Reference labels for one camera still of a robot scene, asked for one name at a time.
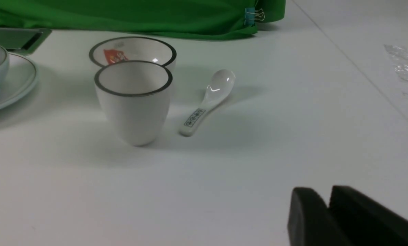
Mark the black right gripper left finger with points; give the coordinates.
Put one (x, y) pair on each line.
(310, 223)

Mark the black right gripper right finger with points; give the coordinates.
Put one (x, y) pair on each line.
(364, 221)

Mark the crumpled clear plastic wrap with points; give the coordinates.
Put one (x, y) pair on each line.
(398, 56)

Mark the white labelled ceramic spoon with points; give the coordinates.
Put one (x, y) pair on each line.
(220, 87)

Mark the blue binder clip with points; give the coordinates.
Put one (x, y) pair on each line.
(251, 16)

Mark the black-rimmed white cup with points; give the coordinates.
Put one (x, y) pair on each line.
(135, 96)

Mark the green backdrop cloth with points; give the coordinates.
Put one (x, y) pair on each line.
(184, 19)

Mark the black-rimmed illustrated bowl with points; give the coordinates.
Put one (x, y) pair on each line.
(134, 48)

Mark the pale blue plain plate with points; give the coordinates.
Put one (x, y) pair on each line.
(21, 79)

